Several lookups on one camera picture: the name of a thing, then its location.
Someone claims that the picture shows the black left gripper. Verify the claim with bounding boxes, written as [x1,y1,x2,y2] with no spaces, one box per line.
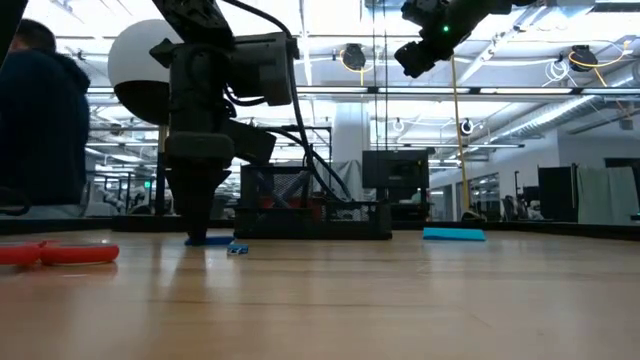
[149,37,237,243]

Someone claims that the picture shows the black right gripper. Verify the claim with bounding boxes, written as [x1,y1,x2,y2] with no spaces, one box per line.
[393,0,485,81]

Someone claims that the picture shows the dark blue eraser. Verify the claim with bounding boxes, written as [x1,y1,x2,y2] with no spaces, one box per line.
[184,235,236,247]

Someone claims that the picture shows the blue and white pen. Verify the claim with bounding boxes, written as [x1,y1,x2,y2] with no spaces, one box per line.
[259,172,296,209]

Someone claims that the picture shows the red-handled scissors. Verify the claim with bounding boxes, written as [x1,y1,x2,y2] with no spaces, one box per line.
[0,240,121,268]

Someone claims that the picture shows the light blue sticky note pad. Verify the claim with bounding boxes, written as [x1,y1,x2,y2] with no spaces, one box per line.
[422,227,487,243]

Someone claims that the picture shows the black mesh desk organizer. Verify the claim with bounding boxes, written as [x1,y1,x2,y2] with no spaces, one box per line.
[233,162,393,241]

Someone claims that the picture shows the black monitor screen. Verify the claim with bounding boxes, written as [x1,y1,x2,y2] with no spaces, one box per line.
[361,149,430,190]

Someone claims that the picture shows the white globe table lamp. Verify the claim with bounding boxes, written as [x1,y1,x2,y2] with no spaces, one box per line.
[107,18,204,234]

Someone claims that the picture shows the person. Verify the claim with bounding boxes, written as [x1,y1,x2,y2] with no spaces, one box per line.
[0,18,92,219]

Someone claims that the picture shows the black cabinet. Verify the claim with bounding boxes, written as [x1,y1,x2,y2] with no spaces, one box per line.
[537,164,580,224]

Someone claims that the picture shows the grey-green curtain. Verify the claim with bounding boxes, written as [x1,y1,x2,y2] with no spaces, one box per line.
[578,165,640,225]

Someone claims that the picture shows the yellow hanging cable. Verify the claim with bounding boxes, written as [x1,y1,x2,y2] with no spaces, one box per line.
[446,49,474,221]

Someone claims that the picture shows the black metal frame rig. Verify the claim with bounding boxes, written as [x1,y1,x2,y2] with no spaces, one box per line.
[272,124,333,201]

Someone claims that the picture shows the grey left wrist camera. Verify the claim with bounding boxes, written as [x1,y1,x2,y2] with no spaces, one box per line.
[228,32,300,108]

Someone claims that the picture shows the silver ventilation duct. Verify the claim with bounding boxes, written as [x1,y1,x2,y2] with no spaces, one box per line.
[487,94,599,146]

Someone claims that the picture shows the black metal table frame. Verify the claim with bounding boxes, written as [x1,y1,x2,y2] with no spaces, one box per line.
[0,215,640,242]

